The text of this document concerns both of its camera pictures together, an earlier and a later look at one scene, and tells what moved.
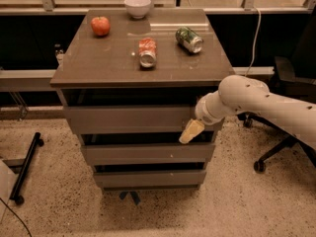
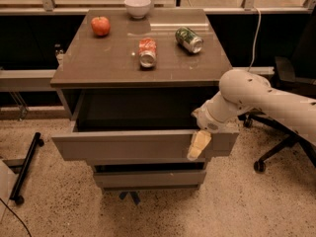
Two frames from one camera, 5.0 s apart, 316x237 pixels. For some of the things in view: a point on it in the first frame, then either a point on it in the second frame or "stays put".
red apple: (100, 26) stays put
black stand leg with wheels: (15, 196) stays put
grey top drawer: (133, 119) → (136, 145)
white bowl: (137, 7) stays put
